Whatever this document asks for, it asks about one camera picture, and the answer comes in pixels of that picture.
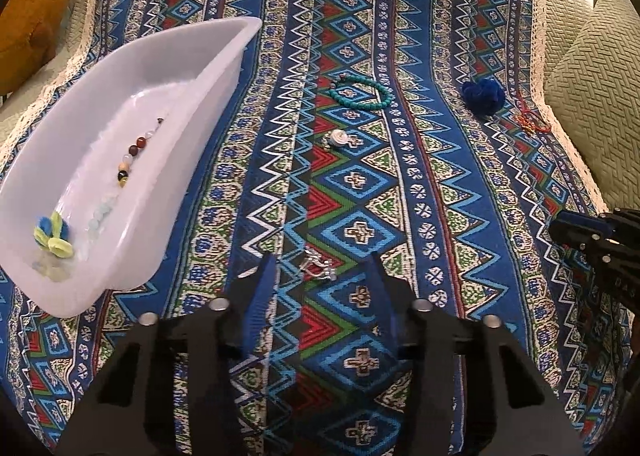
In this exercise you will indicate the blue patterned tablecloth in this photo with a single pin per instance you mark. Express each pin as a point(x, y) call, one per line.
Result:
point(350, 36)

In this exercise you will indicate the brown plush toy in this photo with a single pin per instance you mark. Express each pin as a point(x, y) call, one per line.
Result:
point(30, 21)

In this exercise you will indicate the beige textured cushion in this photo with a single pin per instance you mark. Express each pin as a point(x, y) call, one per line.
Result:
point(600, 86)

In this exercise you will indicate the silver earrings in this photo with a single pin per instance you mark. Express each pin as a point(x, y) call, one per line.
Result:
point(320, 265)

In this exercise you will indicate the white plastic tray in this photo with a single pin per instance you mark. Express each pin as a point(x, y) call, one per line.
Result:
point(115, 171)

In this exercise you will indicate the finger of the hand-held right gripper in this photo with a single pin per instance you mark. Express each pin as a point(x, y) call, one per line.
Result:
point(575, 226)

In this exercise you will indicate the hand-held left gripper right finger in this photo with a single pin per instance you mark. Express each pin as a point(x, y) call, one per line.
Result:
point(384, 296)

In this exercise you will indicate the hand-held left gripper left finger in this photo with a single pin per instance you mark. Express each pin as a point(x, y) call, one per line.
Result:
point(257, 303)

